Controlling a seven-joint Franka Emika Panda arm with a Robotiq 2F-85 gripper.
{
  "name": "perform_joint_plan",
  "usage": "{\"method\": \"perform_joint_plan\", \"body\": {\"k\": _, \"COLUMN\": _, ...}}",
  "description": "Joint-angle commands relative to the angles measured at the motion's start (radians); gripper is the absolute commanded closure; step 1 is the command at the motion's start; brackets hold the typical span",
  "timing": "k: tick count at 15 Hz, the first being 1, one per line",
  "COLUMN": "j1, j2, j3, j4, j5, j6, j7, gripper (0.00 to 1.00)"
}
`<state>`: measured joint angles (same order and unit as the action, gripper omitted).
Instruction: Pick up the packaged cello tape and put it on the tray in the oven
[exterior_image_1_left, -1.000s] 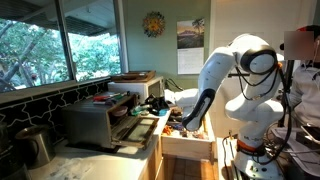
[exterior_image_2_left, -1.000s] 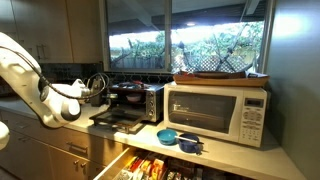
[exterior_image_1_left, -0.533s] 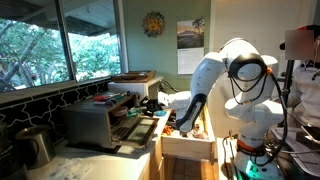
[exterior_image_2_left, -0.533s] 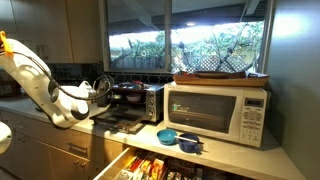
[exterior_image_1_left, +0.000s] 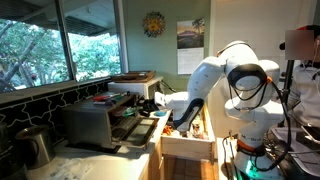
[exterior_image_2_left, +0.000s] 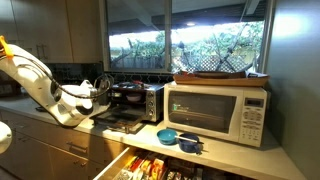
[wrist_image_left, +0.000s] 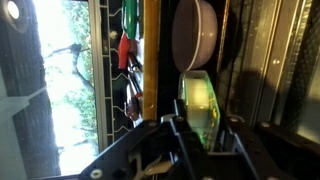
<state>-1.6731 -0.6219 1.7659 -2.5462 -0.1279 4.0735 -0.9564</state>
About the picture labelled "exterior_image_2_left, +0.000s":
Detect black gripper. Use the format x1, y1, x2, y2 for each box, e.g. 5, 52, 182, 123
89, 74, 117, 107

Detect white bowl inside oven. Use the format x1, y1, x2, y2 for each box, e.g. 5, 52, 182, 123
125, 92, 143, 103

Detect silver toaster oven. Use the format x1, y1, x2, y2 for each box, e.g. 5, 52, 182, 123
90, 82, 165, 135

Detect white microwave oven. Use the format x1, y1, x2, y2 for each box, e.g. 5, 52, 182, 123
162, 80, 269, 148

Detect wooden serving tray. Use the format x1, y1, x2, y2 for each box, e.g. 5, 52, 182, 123
172, 69, 271, 88

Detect teal bowl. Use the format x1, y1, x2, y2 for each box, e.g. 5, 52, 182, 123
155, 128, 178, 146

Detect open wooden drawer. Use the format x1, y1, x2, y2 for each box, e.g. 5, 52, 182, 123
93, 145, 259, 180

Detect orange snack packet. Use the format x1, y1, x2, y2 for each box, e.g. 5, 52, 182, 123
149, 158, 168, 180

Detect dark blue bowl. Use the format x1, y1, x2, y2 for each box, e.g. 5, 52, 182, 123
176, 133, 203, 154

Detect wooden lower cabinet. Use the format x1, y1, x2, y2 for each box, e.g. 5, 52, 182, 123
0, 109, 128, 180

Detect wooden upper cabinets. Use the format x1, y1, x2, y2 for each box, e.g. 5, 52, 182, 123
0, 0, 104, 65

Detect kitchen window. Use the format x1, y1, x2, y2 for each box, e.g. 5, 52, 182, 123
99, 0, 276, 75

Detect dark countertop appliance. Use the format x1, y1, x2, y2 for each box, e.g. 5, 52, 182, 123
0, 74, 22, 98

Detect black ribbed cable conduit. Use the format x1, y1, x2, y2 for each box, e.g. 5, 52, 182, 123
11, 54, 115, 100

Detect metal drawer bar handle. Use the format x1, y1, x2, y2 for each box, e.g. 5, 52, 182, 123
65, 141, 89, 155

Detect white handled utensil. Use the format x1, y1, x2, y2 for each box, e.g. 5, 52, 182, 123
174, 135, 205, 145

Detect orange strap on arm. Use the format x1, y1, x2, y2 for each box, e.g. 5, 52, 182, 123
0, 34, 15, 60

